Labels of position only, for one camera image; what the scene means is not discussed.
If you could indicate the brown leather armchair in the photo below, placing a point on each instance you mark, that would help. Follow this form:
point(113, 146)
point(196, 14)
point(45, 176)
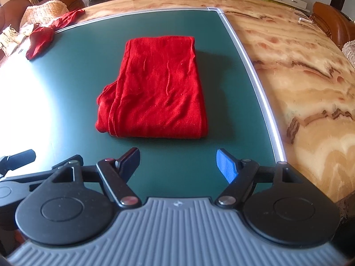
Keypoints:
point(336, 25)

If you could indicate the crumpled red garment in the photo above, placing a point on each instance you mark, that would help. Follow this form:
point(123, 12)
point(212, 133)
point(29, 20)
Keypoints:
point(42, 36)

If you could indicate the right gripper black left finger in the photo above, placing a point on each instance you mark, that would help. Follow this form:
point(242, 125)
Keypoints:
point(77, 203)

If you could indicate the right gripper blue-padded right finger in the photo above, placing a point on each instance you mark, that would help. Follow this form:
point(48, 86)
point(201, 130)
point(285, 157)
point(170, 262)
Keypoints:
point(278, 203)

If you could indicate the red knit pants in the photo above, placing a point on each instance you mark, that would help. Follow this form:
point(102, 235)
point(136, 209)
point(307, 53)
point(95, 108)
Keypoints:
point(157, 93)

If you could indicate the cream lace cloth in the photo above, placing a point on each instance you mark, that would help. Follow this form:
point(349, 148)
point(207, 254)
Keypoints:
point(12, 39)

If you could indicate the green table mat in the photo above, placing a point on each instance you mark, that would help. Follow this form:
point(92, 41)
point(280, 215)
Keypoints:
point(49, 104)

